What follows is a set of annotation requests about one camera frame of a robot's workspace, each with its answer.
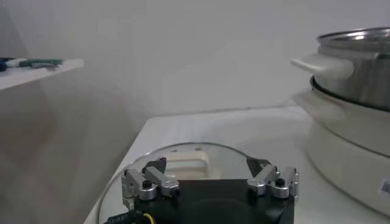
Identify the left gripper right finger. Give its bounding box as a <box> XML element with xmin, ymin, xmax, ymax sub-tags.
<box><xmin>246</xmin><ymin>156</ymin><xmax>300</xmax><ymax>199</ymax></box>

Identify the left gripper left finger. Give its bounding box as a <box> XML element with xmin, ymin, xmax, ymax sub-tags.
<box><xmin>121</xmin><ymin>156</ymin><xmax>180</xmax><ymax>211</ymax></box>

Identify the glass lid with white handle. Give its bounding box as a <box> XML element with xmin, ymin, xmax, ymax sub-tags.
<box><xmin>97</xmin><ymin>142</ymin><xmax>275</xmax><ymax>224</ymax></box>

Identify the stainless steel steamer basket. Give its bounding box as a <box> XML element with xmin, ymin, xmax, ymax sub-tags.
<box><xmin>291</xmin><ymin>26</ymin><xmax>390</xmax><ymax>112</ymax></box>

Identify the white electric pot base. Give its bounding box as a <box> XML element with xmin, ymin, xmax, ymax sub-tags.
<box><xmin>292</xmin><ymin>88</ymin><xmax>390</xmax><ymax>219</ymax></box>

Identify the green and grey tool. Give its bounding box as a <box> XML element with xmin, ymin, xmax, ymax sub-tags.
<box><xmin>18</xmin><ymin>58</ymin><xmax>64</xmax><ymax>69</ymax></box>

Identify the white side table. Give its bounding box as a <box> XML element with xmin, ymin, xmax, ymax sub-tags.
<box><xmin>0</xmin><ymin>58</ymin><xmax>85</xmax><ymax>91</ymax></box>

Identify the small white gadget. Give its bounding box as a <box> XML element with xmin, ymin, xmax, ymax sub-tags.
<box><xmin>5</xmin><ymin>58</ymin><xmax>27</xmax><ymax>68</ymax></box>

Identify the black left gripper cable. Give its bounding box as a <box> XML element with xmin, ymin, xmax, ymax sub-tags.
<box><xmin>103</xmin><ymin>211</ymin><xmax>156</xmax><ymax>224</ymax></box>

